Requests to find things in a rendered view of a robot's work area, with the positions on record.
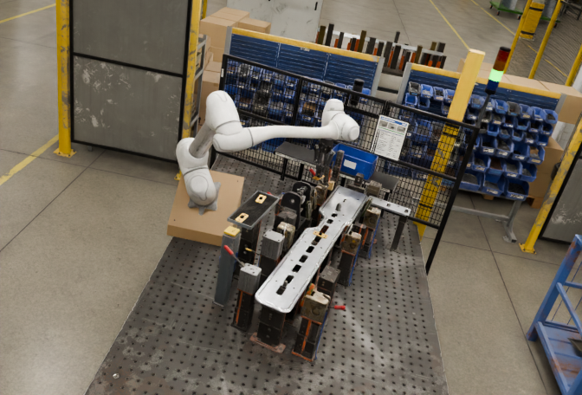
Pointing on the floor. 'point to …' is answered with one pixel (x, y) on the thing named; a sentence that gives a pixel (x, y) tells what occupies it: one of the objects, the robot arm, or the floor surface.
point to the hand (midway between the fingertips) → (320, 171)
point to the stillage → (562, 367)
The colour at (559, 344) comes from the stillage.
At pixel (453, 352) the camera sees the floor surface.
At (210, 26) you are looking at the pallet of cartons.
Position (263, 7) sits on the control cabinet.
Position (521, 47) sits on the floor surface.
